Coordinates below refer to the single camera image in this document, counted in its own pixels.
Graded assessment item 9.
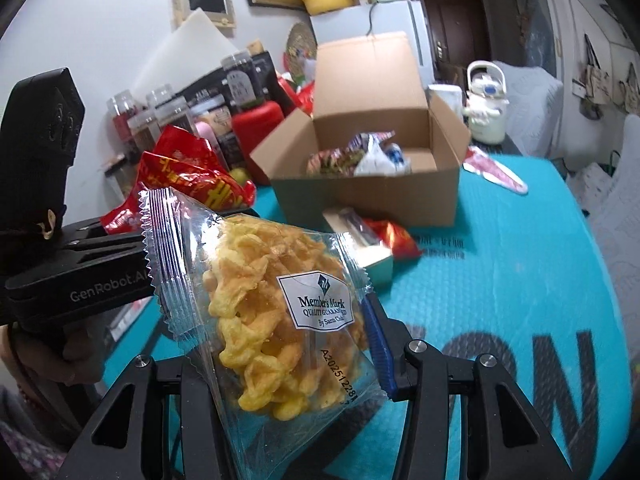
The white doodle print bag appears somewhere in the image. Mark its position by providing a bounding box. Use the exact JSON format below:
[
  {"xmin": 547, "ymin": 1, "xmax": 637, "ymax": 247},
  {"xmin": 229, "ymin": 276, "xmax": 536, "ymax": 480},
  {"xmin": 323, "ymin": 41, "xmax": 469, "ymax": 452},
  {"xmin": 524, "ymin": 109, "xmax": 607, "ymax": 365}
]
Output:
[{"xmin": 354, "ymin": 152, "xmax": 411, "ymax": 177}]

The silver purple snack bag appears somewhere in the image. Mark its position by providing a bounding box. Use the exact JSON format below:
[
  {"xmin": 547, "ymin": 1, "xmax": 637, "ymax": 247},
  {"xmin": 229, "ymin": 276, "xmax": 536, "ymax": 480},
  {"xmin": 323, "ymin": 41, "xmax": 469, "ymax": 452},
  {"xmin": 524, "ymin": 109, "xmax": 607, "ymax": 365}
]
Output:
[{"xmin": 346, "ymin": 131, "xmax": 395, "ymax": 160}]

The black stand-up pouch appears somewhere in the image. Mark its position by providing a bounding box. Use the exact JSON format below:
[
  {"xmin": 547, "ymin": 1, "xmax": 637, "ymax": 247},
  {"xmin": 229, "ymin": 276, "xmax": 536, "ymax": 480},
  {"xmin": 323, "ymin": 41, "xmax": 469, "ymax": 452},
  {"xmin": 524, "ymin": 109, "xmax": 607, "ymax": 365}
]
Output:
[{"xmin": 176, "ymin": 51, "xmax": 297, "ymax": 116}]

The brown cereal snack bag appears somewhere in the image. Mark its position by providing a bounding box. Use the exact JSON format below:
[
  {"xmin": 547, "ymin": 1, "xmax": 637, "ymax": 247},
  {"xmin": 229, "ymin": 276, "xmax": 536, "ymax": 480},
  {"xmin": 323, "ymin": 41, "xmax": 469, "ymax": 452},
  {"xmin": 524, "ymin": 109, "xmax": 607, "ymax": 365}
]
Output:
[{"xmin": 306, "ymin": 148, "xmax": 364, "ymax": 177}]

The person's left hand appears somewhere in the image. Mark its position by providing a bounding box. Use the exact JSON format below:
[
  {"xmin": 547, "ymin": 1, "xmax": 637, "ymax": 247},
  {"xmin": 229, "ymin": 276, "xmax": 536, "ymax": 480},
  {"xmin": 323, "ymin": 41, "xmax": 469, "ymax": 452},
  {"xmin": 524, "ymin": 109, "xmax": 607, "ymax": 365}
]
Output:
[{"xmin": 1, "ymin": 314, "xmax": 107, "ymax": 389}]

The dark wooden door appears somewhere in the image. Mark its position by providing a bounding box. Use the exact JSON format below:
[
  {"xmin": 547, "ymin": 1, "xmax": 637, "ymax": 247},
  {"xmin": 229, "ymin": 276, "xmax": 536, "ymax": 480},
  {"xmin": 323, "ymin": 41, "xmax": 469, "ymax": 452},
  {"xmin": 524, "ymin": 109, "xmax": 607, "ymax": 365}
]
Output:
[{"xmin": 423, "ymin": 0, "xmax": 491, "ymax": 88}]

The pink rose wrapper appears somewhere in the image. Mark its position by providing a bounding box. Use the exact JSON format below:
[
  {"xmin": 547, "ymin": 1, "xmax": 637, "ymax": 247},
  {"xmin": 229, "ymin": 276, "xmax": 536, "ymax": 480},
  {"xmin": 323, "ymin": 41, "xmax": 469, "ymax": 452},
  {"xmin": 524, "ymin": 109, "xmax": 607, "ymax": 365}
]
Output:
[{"xmin": 462, "ymin": 146, "xmax": 528, "ymax": 195}]

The white mini fridge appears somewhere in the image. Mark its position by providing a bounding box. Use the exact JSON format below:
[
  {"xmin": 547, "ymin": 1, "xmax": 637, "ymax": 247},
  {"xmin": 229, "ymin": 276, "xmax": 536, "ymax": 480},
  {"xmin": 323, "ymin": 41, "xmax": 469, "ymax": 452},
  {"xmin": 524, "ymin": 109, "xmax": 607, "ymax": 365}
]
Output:
[{"xmin": 310, "ymin": 0, "xmax": 436, "ymax": 88}]

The woven round fan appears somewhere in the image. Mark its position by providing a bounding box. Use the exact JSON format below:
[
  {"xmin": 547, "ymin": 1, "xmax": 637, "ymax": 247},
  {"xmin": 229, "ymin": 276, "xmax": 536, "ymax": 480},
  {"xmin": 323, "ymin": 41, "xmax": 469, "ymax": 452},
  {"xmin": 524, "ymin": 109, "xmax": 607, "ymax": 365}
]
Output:
[{"xmin": 283, "ymin": 22, "xmax": 317, "ymax": 79}]

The grey covered chair near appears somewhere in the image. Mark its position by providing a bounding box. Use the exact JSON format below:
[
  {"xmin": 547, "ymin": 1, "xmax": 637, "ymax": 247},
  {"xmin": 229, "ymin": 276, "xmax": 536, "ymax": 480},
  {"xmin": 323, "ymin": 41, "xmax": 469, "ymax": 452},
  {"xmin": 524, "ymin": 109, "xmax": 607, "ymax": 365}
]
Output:
[{"xmin": 588, "ymin": 115, "xmax": 640, "ymax": 360}]

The dark purple label jar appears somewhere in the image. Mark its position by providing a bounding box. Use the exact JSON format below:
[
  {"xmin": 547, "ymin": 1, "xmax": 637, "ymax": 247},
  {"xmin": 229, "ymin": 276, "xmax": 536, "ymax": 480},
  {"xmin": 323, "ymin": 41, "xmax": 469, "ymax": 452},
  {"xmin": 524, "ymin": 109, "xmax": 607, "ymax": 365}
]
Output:
[{"xmin": 221, "ymin": 50, "xmax": 265, "ymax": 110}]

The white cartoon kettle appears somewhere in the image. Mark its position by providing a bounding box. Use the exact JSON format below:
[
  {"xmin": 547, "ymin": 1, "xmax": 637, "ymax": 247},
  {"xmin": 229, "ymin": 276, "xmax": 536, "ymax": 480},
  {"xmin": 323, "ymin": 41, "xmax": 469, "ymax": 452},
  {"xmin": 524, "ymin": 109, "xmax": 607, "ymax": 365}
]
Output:
[{"xmin": 463, "ymin": 61, "xmax": 509, "ymax": 145}]

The wall intercom panel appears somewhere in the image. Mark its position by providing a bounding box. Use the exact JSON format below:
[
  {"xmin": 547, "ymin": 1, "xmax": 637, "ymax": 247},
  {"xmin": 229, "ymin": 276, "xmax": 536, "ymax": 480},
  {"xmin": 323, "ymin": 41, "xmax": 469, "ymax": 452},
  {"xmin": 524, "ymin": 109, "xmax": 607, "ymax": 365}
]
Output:
[{"xmin": 171, "ymin": 0, "xmax": 235, "ymax": 28}]

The packaged yellow waffle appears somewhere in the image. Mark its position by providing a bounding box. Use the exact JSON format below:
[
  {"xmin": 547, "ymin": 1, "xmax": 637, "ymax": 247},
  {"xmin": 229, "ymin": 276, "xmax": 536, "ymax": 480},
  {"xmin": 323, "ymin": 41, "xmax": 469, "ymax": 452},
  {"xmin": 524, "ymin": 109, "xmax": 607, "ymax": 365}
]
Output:
[{"xmin": 139, "ymin": 188, "xmax": 378, "ymax": 479}]

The large red snack bag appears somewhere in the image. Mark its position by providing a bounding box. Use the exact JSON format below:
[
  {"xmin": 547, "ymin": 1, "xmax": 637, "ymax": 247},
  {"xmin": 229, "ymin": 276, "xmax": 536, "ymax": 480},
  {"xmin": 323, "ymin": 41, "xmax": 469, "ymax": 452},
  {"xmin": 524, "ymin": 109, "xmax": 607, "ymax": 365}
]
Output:
[{"xmin": 101, "ymin": 126, "xmax": 256, "ymax": 234}]

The green yellow fruit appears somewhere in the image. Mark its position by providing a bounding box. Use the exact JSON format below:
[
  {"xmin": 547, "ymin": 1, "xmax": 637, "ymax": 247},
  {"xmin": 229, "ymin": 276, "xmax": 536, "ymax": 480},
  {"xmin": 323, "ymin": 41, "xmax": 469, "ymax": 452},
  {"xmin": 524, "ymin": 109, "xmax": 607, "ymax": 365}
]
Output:
[{"xmin": 229, "ymin": 167, "xmax": 250, "ymax": 186}]

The open cardboard box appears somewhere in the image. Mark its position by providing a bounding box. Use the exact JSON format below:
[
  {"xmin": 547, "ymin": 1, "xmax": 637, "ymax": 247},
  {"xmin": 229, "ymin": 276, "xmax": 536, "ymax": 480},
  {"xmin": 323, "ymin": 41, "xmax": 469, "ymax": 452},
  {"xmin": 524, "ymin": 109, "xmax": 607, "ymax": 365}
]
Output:
[{"xmin": 250, "ymin": 32, "xmax": 470, "ymax": 230}]

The red plastic canister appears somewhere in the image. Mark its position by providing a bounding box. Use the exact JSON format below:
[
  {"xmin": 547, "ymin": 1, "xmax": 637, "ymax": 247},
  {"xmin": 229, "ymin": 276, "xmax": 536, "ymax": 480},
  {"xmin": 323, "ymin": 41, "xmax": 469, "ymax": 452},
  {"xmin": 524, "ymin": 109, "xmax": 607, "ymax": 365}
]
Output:
[{"xmin": 231, "ymin": 101, "xmax": 284, "ymax": 185}]

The pink bottle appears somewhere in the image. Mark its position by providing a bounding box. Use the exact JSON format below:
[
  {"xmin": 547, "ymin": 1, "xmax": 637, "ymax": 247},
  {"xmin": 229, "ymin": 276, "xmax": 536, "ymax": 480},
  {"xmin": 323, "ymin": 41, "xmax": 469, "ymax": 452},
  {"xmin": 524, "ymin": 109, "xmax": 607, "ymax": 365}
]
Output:
[{"xmin": 195, "ymin": 122, "xmax": 224, "ymax": 162}]

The white foam board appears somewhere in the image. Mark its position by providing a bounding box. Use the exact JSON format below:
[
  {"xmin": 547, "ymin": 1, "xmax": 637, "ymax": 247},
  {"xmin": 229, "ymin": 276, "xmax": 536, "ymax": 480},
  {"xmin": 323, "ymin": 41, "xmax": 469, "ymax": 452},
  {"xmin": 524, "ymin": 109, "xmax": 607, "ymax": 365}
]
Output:
[{"xmin": 130, "ymin": 9, "xmax": 239, "ymax": 101}]

